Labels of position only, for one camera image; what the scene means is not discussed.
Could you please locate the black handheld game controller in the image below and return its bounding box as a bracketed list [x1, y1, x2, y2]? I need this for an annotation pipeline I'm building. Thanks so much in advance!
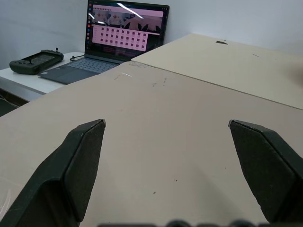
[9, 47, 64, 75]

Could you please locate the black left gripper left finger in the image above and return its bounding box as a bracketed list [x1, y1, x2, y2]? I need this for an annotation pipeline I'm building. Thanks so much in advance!
[0, 119, 106, 227]

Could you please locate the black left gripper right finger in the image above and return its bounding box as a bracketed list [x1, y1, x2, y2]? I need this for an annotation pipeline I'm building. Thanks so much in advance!
[228, 119, 303, 224]

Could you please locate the white side table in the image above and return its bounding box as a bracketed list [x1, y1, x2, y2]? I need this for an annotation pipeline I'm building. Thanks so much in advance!
[0, 51, 105, 96]

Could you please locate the open grey laptop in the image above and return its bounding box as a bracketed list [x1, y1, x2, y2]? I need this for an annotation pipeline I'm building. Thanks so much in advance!
[37, 0, 170, 85]

